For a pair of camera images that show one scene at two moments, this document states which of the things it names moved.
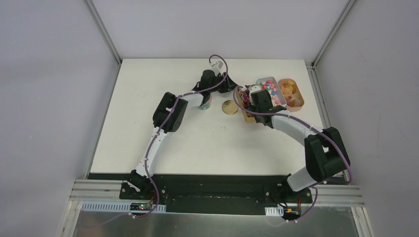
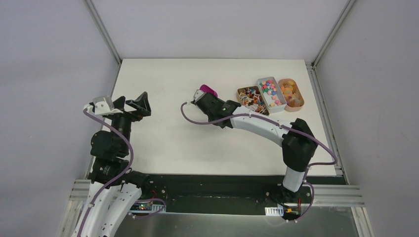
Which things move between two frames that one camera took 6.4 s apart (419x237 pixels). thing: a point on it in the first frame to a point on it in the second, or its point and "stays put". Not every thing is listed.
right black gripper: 257,119 to 216,98
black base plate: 211,194 stays put
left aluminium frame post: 103,30 stays put
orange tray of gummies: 294,99 stays put
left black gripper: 227,83 to 127,109
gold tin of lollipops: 244,95 stays put
